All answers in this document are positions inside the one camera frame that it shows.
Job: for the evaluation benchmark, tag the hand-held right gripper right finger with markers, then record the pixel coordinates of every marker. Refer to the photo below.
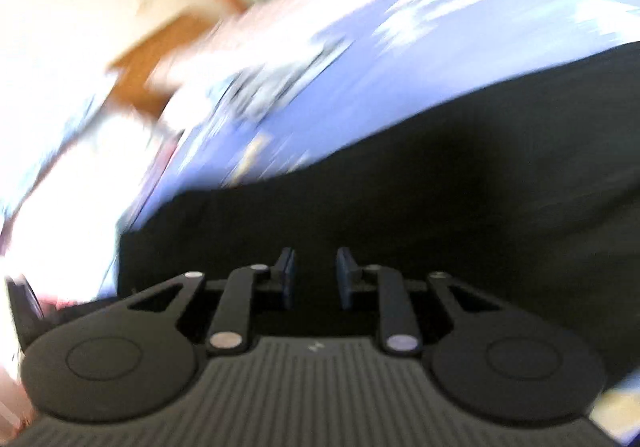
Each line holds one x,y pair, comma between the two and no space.
345,277

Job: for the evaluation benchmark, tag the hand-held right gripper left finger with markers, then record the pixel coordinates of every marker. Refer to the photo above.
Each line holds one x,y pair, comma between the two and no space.
286,277

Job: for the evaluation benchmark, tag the black pants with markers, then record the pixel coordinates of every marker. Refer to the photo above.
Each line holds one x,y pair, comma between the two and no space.
425,187

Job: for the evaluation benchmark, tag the blue printed blanket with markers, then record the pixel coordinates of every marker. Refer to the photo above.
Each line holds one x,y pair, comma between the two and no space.
350,72

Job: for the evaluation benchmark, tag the brown wooden furniture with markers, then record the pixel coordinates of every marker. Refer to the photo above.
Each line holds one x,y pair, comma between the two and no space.
145,72

